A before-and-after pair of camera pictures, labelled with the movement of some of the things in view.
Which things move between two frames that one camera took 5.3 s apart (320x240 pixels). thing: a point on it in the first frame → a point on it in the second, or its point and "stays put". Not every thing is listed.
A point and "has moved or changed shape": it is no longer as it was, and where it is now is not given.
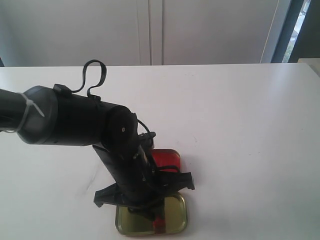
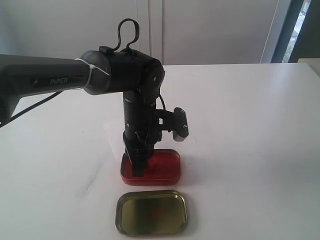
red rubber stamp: [159, 225] has moved or changed shape
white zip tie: [28, 103] → [91, 67]
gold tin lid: [129, 222] stays put
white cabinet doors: [70, 33] stays put
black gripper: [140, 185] → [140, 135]
